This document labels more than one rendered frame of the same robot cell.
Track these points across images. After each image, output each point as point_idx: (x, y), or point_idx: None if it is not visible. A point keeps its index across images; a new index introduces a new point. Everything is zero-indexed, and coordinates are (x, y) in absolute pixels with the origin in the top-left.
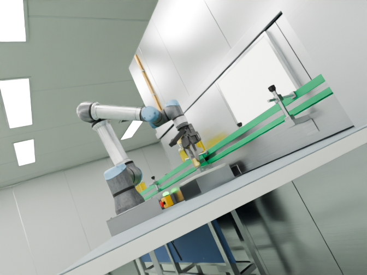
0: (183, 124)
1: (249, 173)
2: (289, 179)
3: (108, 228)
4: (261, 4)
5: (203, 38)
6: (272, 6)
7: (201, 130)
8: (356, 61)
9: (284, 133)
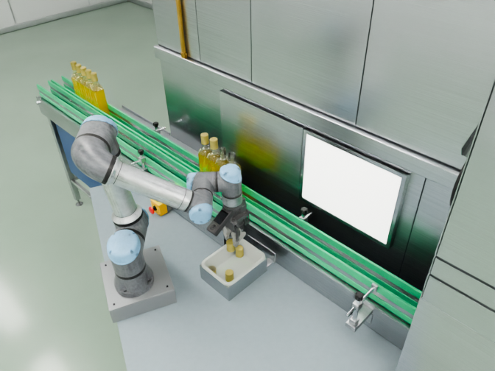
0: (235, 208)
1: (289, 325)
2: None
3: (111, 317)
4: (431, 144)
5: (328, 59)
6: (437, 170)
7: (244, 139)
8: None
9: (342, 294)
